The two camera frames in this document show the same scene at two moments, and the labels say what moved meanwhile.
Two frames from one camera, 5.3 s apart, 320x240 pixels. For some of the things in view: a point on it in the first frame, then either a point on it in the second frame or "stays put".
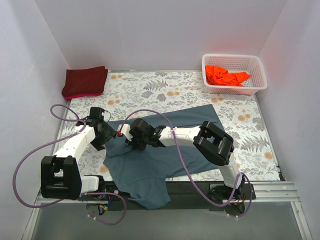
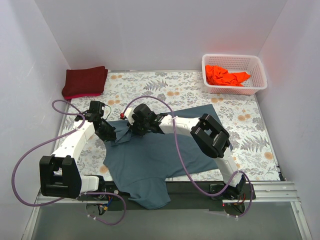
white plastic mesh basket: (233, 74) stays put
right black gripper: (135, 142) -> (139, 127)
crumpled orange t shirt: (220, 75) stays put
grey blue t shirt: (145, 171) stays put
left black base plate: (106, 186) stays put
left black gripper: (105, 135) -> (106, 131)
